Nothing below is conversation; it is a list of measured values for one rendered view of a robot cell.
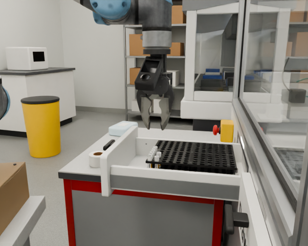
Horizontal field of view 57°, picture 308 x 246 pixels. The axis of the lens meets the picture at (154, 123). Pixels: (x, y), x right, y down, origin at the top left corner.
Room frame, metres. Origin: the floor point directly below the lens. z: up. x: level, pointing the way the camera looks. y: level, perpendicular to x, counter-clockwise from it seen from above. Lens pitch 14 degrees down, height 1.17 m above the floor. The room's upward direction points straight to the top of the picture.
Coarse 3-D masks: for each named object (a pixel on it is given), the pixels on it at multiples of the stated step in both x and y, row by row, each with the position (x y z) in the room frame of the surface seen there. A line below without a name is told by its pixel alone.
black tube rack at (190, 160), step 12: (168, 144) 0.80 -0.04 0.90; (180, 144) 0.80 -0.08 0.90; (192, 144) 0.80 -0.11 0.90; (204, 144) 0.80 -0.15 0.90; (216, 144) 0.81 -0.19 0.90; (228, 144) 0.80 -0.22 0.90; (168, 156) 0.70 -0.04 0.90; (180, 156) 0.71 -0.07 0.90; (192, 156) 0.70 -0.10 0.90; (204, 156) 0.71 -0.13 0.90; (216, 156) 0.70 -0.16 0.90; (228, 156) 0.70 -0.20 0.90; (168, 168) 0.69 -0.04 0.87; (180, 168) 0.69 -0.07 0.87; (192, 168) 0.69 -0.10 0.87; (204, 168) 0.69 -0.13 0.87; (216, 168) 0.64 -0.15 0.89; (228, 168) 0.63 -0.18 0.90
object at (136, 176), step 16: (144, 144) 0.88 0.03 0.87; (240, 144) 0.82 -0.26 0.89; (144, 160) 0.83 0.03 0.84; (240, 160) 0.82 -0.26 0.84; (112, 176) 0.65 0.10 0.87; (128, 176) 0.64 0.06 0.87; (144, 176) 0.63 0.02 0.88; (160, 176) 0.62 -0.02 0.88; (176, 176) 0.62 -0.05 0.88; (192, 176) 0.61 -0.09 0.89; (208, 176) 0.60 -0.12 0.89; (224, 176) 0.59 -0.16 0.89; (240, 176) 0.59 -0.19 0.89; (160, 192) 0.62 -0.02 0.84; (176, 192) 0.61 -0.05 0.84; (192, 192) 0.61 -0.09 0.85; (208, 192) 0.60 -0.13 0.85; (224, 192) 0.59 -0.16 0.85
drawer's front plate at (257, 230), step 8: (248, 176) 0.52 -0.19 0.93; (240, 184) 0.54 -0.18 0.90; (248, 184) 0.48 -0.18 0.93; (240, 192) 0.53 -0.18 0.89; (248, 192) 0.45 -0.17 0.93; (240, 200) 0.52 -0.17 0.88; (248, 200) 0.43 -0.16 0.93; (256, 200) 0.43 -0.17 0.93; (240, 208) 0.51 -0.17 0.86; (248, 208) 0.41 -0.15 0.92; (256, 208) 0.40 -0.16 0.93; (248, 216) 0.40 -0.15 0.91; (256, 216) 0.38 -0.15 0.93; (256, 224) 0.36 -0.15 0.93; (264, 224) 0.36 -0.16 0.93; (240, 232) 0.48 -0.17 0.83; (248, 232) 0.39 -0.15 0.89; (256, 232) 0.34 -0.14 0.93; (264, 232) 0.34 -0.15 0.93; (248, 240) 0.38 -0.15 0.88; (256, 240) 0.33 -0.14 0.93; (264, 240) 0.32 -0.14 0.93
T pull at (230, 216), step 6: (228, 210) 0.42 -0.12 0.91; (228, 216) 0.40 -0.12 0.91; (234, 216) 0.41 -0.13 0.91; (240, 216) 0.41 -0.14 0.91; (246, 216) 0.41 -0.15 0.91; (228, 222) 0.39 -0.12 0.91; (234, 222) 0.39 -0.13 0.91; (240, 222) 0.39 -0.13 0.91; (246, 222) 0.39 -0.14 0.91; (228, 228) 0.38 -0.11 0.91
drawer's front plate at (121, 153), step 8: (136, 128) 0.90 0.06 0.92; (128, 136) 0.81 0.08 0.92; (136, 136) 0.90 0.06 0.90; (112, 144) 0.71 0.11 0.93; (120, 144) 0.73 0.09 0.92; (128, 144) 0.80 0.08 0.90; (104, 152) 0.66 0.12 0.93; (112, 152) 0.67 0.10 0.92; (120, 152) 0.73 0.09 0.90; (128, 152) 0.80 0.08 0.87; (104, 160) 0.63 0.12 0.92; (112, 160) 0.67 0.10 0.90; (120, 160) 0.73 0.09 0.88; (128, 160) 0.80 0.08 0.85; (104, 168) 0.63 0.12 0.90; (104, 176) 0.63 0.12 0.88; (104, 184) 0.63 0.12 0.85; (104, 192) 0.63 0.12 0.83
